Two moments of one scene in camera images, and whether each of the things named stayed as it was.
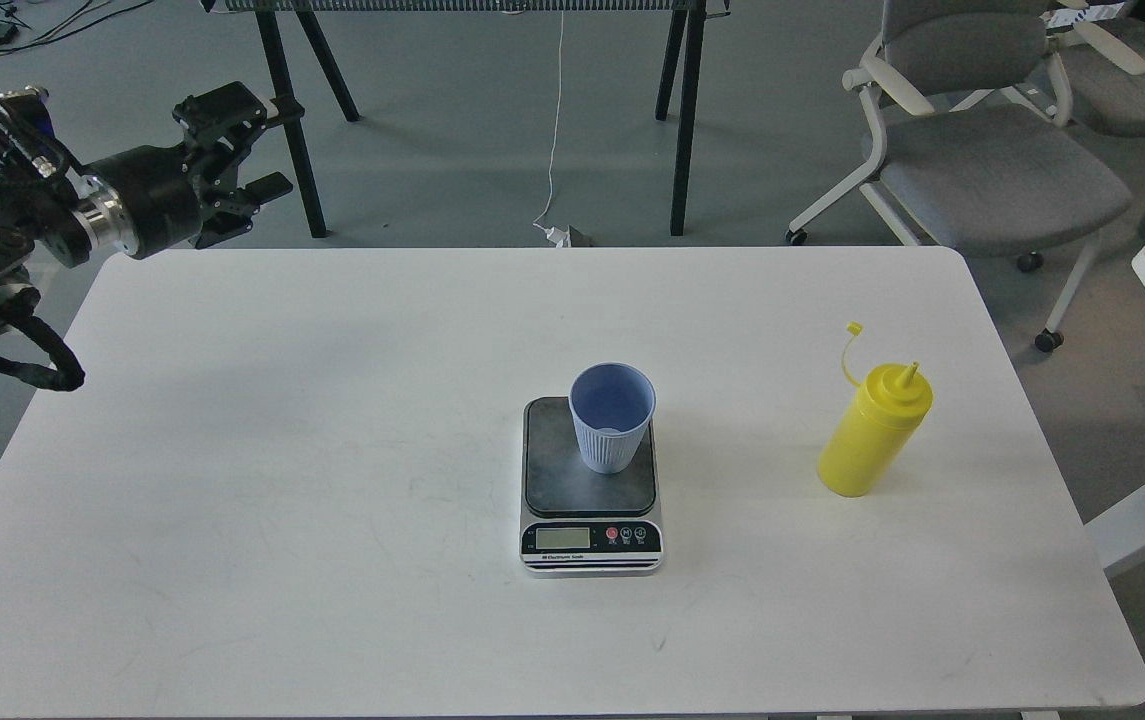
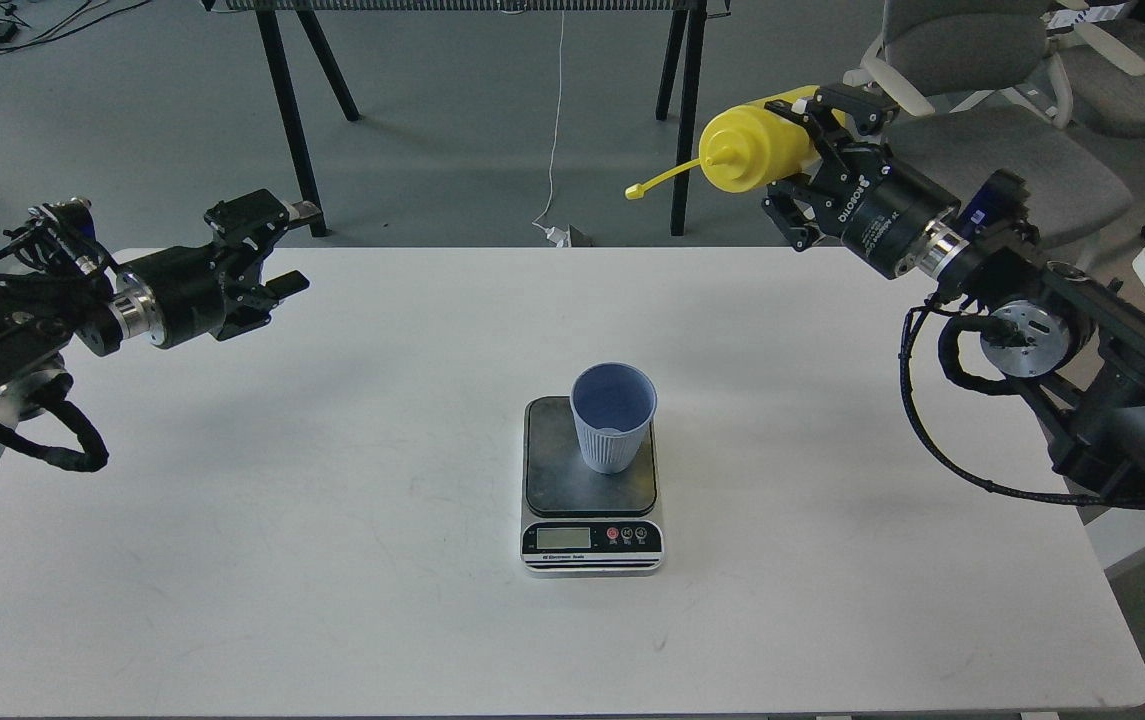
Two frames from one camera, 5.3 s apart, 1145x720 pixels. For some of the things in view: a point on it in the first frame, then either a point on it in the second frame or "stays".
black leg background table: x=681 y=43 stays
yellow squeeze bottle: x=884 y=415 -> x=746 y=147
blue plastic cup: x=611 y=404 stays
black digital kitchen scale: x=578 y=523 stays
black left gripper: x=162 y=195 -> x=189 y=293
